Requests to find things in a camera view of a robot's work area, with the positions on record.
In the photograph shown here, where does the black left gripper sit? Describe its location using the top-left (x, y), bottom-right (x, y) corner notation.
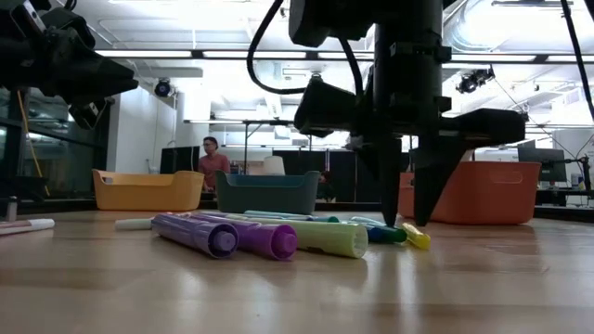
top-left (0, 0), bottom-right (140, 132)

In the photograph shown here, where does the light green chunky highlighter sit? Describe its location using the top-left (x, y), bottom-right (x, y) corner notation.
top-left (226, 216), bottom-right (369, 260)

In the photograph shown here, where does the person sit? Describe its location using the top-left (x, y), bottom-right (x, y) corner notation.
top-left (198, 135), bottom-right (232, 193)

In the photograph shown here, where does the blue Expo marker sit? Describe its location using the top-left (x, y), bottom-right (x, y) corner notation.
top-left (348, 215), bottom-right (389, 244)

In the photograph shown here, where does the teal plastic bin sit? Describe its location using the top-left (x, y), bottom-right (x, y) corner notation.
top-left (214, 169), bottom-right (322, 215)

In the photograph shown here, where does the black partition wall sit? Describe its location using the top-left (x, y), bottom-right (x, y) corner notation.
top-left (272, 148), bottom-right (410, 204)

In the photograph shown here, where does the background black metal frame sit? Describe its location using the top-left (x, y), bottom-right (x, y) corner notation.
top-left (184, 119), bottom-right (298, 175)

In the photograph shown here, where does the black Expo marker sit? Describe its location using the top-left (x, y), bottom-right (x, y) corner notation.
top-left (114, 217), bottom-right (155, 232)

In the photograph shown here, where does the black ceiling camera rig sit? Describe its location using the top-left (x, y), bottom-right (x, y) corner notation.
top-left (456, 67), bottom-right (497, 96)

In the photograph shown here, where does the yellow cable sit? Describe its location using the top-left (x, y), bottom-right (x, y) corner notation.
top-left (16, 89), bottom-right (51, 198)

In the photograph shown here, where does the yellow slim highlighter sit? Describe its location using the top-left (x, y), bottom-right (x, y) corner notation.
top-left (400, 222), bottom-right (433, 251)

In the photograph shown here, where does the purple chunky highlighter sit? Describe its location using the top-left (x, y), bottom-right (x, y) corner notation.
top-left (189, 212), bottom-right (299, 262)

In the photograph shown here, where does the orange plastic bin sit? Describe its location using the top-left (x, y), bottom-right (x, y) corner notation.
top-left (397, 161), bottom-right (543, 226)

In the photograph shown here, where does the white cylinder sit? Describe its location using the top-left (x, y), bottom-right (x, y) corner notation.
top-left (262, 154), bottom-right (287, 177)

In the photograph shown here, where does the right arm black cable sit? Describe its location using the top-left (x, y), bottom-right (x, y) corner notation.
top-left (247, 0), bottom-right (366, 98)

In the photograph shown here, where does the black ceiling speaker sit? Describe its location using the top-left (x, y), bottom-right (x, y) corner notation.
top-left (153, 77), bottom-right (173, 99)

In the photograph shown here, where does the teal chunky highlighter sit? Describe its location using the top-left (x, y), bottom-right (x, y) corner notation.
top-left (243, 209), bottom-right (341, 225)

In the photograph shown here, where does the yellow plastic bin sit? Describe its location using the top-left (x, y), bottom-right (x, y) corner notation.
top-left (91, 168), bottom-right (206, 212)

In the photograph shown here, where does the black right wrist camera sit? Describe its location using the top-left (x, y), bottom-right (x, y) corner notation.
top-left (294, 76), bottom-right (356, 138)

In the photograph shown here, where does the lavender chunky highlighter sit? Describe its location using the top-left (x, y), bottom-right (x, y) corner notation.
top-left (150, 212), bottom-right (240, 260)

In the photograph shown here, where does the brown Expo marker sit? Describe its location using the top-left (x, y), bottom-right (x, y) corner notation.
top-left (0, 218), bottom-right (57, 237)

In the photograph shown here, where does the black computer monitor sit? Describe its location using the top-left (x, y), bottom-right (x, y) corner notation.
top-left (159, 145), bottom-right (201, 175)

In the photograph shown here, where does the green Expo marker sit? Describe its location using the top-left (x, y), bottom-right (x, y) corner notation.
top-left (378, 224), bottom-right (409, 244)

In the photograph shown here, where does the black monitor on arm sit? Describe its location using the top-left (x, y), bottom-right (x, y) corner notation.
top-left (517, 147), bottom-right (568, 184)

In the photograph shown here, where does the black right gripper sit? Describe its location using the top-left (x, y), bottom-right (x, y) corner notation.
top-left (355, 45), bottom-right (529, 228)

